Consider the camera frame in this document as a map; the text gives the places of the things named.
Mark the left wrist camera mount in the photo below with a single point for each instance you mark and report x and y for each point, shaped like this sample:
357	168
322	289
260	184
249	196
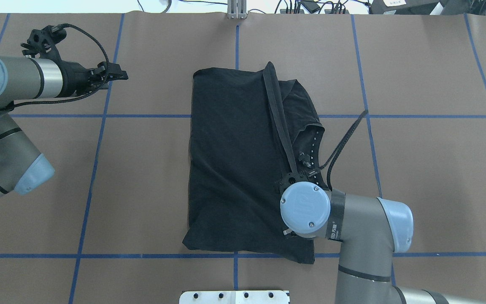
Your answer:
43	43

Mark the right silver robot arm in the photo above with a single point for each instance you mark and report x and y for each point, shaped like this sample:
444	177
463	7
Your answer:
370	231

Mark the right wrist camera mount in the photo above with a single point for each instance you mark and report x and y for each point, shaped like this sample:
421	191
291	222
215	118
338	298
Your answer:
293	177

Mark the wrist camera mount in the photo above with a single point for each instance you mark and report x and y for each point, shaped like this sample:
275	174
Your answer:
293	177
43	43

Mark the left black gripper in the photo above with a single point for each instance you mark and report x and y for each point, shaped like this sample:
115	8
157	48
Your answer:
75	76

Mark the aluminium frame post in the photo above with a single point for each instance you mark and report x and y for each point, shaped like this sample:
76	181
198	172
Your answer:
237	9

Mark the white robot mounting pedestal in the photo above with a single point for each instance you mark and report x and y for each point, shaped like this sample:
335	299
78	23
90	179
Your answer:
236	297

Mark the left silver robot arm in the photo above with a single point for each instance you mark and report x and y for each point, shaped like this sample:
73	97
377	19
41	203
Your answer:
30	80

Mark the black printed t-shirt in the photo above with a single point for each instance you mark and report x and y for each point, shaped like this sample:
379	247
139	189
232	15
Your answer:
250	131

